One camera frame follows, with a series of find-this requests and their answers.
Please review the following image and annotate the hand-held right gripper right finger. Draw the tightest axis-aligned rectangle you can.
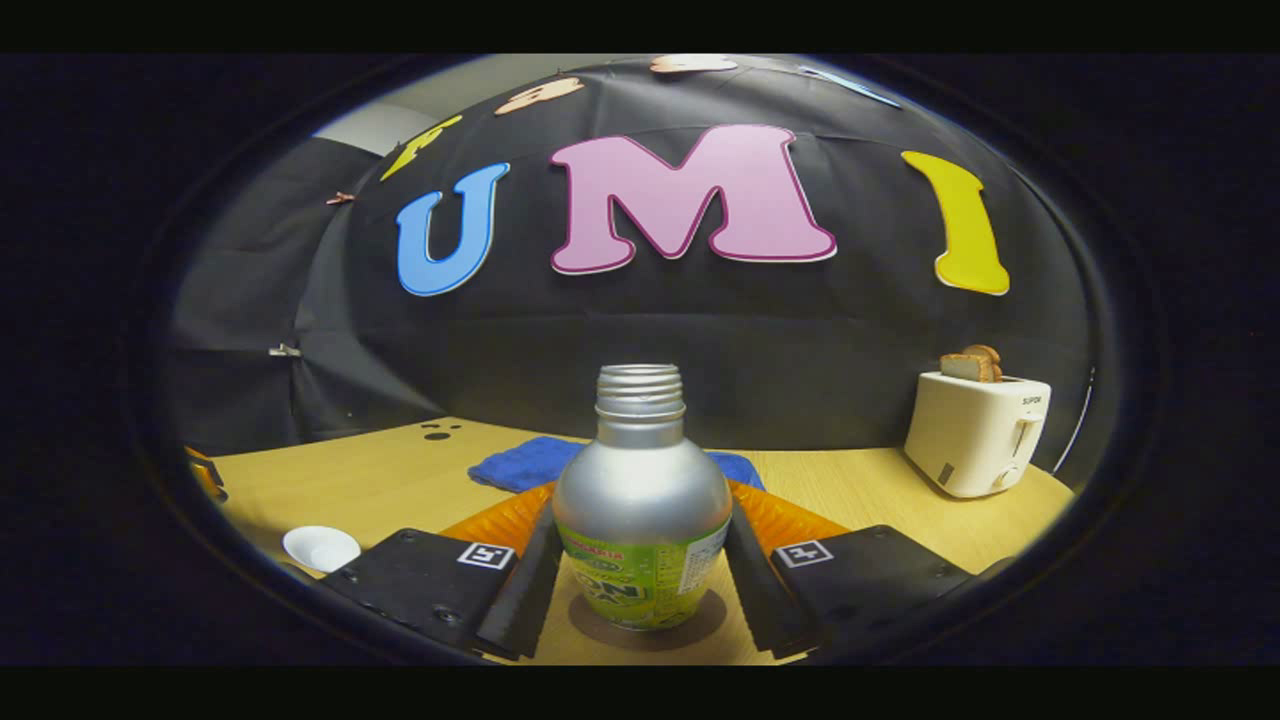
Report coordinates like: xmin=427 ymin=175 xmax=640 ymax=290
xmin=724 ymin=480 xmax=979 ymax=661

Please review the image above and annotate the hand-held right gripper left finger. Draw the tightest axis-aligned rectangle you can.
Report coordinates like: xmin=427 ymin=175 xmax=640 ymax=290
xmin=318 ymin=482 xmax=568 ymax=662

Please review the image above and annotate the brown round coaster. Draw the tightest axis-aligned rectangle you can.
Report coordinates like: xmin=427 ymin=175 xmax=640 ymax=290
xmin=568 ymin=588 xmax=728 ymax=653

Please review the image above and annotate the white ceramic teacup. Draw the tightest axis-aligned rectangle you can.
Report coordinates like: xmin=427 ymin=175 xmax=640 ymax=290
xmin=283 ymin=526 xmax=362 ymax=574

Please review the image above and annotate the silver water bottle green label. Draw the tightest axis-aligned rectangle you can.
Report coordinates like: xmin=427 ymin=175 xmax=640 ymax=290
xmin=552 ymin=364 xmax=733 ymax=631

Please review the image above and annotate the blue towel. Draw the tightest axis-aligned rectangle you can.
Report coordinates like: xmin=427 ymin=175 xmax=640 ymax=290
xmin=468 ymin=436 xmax=766 ymax=494

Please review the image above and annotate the white toaster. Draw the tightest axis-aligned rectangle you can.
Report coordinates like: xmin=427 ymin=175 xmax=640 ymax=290
xmin=904 ymin=372 xmax=1052 ymax=499

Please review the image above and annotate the black backdrop cloth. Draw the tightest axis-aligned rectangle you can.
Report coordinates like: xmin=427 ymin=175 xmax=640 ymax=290
xmin=170 ymin=55 xmax=1096 ymax=476

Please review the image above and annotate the toaster power cable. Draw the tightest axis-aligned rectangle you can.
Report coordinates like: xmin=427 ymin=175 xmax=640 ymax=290
xmin=1053 ymin=368 xmax=1098 ymax=474

